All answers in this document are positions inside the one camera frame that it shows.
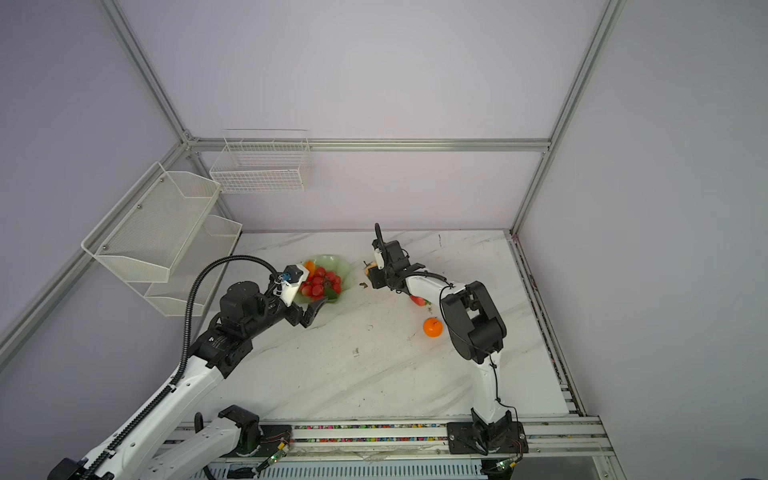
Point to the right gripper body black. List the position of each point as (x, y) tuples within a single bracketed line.
[(381, 279)]

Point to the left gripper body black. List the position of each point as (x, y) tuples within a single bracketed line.
[(274, 310)]

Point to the red lychee bunch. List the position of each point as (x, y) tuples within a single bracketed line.
[(325, 283)]

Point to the red yellow fake mango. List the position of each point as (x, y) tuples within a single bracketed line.
[(311, 267)]

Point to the green wavy fruit bowl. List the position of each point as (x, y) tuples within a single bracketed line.
[(337, 264)]

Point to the fake orange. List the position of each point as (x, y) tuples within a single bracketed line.
[(432, 327)]

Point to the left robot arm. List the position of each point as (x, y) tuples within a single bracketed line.
[(132, 451)]

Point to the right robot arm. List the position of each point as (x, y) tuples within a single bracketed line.
[(474, 325)]

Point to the white mesh two-tier shelf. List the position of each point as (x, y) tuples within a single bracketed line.
[(161, 235)]

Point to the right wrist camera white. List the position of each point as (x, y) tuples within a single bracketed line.
[(380, 254)]

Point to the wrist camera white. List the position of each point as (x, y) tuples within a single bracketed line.
[(290, 281), (380, 254)]

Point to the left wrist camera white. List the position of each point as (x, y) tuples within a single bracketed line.
[(290, 281)]

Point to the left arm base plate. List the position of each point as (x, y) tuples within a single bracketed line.
[(263, 441)]

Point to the white wire basket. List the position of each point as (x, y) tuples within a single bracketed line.
[(263, 161)]

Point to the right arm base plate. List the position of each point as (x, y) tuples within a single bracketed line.
[(502, 437)]

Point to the aluminium frame rail front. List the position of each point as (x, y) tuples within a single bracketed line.
[(409, 438)]

